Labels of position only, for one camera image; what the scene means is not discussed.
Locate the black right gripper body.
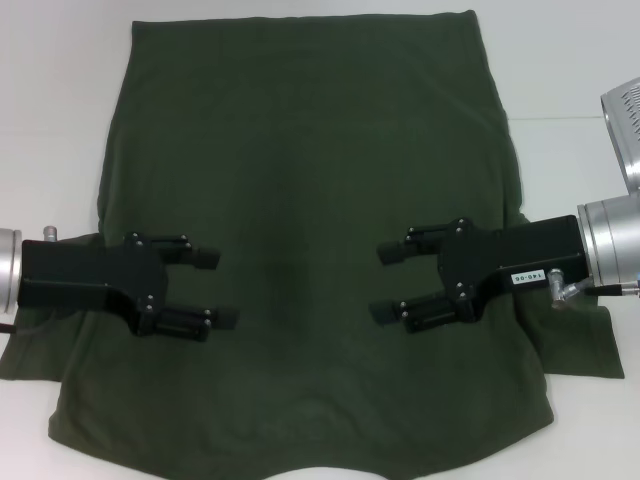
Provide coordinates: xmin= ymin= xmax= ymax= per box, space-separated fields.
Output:
xmin=435 ymin=214 xmax=586 ymax=321

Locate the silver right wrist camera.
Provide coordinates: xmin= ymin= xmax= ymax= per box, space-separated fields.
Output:
xmin=599 ymin=74 xmax=640 ymax=194

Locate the dark green shirt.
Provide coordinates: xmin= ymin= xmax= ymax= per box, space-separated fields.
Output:
xmin=0 ymin=8 xmax=627 ymax=480

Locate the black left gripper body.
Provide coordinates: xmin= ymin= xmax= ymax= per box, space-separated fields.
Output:
xmin=18 ymin=232 xmax=169 ymax=336

